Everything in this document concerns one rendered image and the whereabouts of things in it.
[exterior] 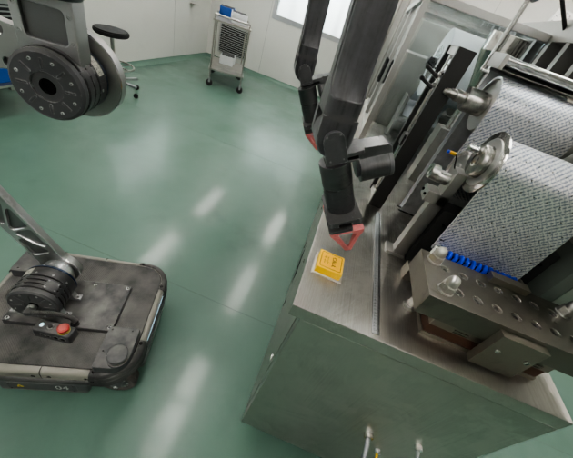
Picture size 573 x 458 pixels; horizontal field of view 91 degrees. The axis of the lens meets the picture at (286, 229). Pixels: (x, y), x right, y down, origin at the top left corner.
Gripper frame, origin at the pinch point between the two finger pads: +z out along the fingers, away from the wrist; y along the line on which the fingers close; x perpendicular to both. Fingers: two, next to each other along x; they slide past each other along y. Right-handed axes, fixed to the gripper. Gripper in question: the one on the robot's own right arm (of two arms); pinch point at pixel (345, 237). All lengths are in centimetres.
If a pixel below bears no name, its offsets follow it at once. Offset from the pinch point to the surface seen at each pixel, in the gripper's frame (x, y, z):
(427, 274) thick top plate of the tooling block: -16.6, -5.5, 11.3
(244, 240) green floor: 61, 106, 86
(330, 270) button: 4.5, 1.3, 11.6
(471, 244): -31.6, 3.7, 14.9
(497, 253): -37.4, 1.5, 17.7
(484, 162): -33.6, 9.3, -5.4
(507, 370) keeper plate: -29.2, -21.0, 29.8
